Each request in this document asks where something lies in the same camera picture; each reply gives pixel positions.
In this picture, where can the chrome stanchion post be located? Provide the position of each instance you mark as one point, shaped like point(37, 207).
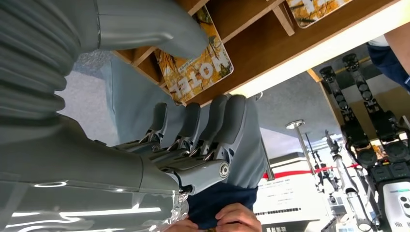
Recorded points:
point(295, 124)

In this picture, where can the white sign board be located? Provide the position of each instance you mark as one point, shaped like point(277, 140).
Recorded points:
point(282, 198)

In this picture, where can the person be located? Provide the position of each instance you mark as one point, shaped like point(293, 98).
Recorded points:
point(390, 60)
point(134, 96)

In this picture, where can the yellow floor tape frame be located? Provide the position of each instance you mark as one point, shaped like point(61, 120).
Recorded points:
point(314, 76)

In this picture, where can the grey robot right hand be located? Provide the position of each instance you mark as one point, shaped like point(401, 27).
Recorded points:
point(80, 160)

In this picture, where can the black robot leg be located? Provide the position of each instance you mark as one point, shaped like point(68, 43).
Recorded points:
point(368, 96)
point(339, 102)

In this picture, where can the red barrier belt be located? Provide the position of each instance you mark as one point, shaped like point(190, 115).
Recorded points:
point(288, 174)

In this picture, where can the wooden card holder box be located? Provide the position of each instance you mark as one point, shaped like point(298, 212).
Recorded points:
point(272, 41)

